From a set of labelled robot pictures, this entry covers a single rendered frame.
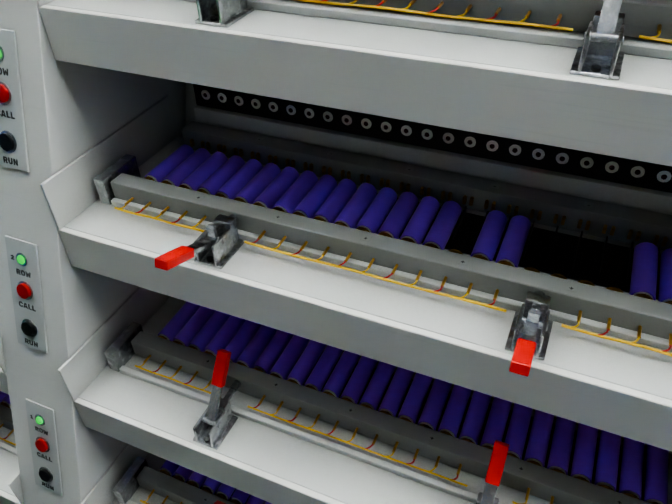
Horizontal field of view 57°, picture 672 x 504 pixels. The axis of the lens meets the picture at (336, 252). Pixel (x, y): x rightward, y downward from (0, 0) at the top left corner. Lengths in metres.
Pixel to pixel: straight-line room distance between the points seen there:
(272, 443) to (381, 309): 0.21
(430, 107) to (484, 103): 0.04
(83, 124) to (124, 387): 0.28
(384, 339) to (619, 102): 0.23
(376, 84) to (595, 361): 0.25
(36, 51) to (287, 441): 0.42
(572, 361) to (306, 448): 0.28
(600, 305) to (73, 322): 0.49
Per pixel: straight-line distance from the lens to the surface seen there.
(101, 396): 0.72
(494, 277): 0.49
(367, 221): 0.54
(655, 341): 0.50
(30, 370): 0.75
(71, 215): 0.64
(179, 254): 0.49
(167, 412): 0.68
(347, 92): 0.45
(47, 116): 0.60
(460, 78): 0.41
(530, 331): 0.45
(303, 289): 0.50
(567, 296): 0.49
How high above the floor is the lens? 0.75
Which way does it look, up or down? 23 degrees down
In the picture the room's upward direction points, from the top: 6 degrees clockwise
